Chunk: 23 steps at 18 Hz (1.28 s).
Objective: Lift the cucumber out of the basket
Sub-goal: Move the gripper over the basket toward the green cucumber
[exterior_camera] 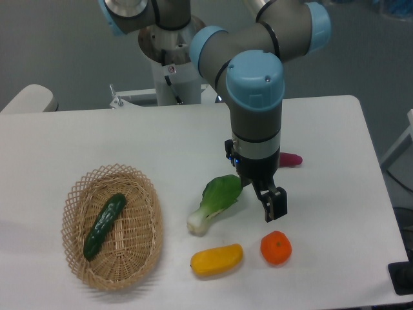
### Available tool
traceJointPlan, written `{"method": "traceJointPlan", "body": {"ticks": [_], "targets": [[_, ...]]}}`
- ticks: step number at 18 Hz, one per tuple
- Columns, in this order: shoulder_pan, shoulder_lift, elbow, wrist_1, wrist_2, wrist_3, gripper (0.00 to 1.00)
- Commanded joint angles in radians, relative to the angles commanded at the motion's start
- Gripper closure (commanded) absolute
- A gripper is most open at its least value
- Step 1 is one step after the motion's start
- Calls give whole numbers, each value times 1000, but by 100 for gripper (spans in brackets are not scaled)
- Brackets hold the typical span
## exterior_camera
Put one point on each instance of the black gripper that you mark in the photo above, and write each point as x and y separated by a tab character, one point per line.
260	173

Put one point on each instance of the dark green cucumber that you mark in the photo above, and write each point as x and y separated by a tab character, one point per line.
102	225

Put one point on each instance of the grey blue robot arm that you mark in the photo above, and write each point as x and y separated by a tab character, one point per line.
244	68

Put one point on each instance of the woven wicker basket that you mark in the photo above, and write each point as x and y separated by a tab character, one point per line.
132	247

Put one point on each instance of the purple sweet potato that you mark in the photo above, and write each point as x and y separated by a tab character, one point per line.
290	160

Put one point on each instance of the orange tangerine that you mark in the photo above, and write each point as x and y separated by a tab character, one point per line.
276	248

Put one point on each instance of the green bok choy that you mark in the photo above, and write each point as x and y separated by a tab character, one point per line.
218	195

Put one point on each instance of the yellow mango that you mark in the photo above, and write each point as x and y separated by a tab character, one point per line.
219	260

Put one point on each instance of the black device at table edge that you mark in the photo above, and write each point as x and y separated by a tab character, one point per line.
401	277

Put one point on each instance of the blue object top right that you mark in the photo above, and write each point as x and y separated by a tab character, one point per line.
401	9

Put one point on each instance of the white chair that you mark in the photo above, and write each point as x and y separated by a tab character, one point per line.
33	98

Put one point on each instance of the white furniture frame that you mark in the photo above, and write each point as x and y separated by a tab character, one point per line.
398	147

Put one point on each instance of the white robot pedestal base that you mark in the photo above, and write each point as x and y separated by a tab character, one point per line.
176	79

